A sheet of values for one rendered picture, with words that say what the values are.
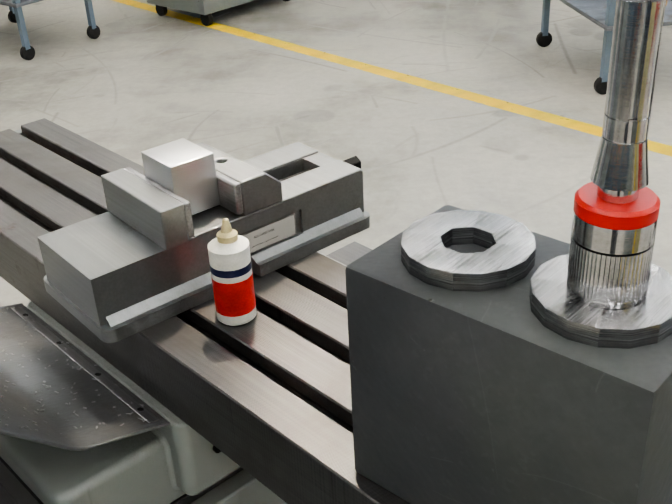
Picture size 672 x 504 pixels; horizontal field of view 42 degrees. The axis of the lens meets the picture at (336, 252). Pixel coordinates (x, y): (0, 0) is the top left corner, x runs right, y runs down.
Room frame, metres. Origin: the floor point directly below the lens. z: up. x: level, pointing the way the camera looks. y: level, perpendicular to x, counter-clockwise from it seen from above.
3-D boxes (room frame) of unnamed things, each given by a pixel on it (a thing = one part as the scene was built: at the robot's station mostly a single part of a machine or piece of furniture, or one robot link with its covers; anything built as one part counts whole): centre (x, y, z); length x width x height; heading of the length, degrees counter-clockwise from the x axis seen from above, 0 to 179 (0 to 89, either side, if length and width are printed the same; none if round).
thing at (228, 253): (0.75, 0.10, 0.96); 0.04 x 0.04 x 0.11
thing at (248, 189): (0.89, 0.12, 0.99); 0.12 x 0.06 x 0.04; 39
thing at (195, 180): (0.85, 0.16, 1.01); 0.06 x 0.05 x 0.06; 39
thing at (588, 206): (0.45, -0.16, 1.16); 0.05 x 0.05 x 0.01
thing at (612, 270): (0.45, -0.16, 1.13); 0.05 x 0.05 x 0.05
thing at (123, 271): (0.87, 0.14, 0.96); 0.35 x 0.15 x 0.11; 129
